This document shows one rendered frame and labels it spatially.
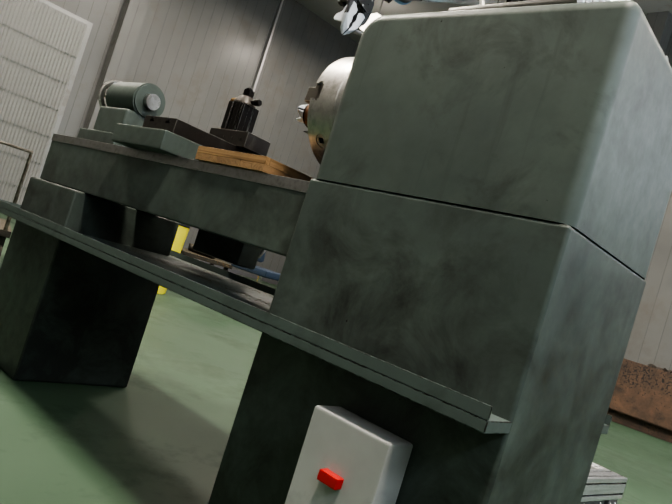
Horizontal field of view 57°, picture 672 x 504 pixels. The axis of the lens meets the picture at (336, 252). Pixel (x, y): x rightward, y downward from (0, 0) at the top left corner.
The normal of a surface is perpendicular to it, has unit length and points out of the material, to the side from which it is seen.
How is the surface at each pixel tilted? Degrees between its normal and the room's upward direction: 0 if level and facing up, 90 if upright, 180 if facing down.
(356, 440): 90
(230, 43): 90
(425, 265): 90
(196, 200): 90
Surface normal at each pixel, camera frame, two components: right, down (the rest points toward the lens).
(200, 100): 0.65, 0.18
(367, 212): -0.63, -0.22
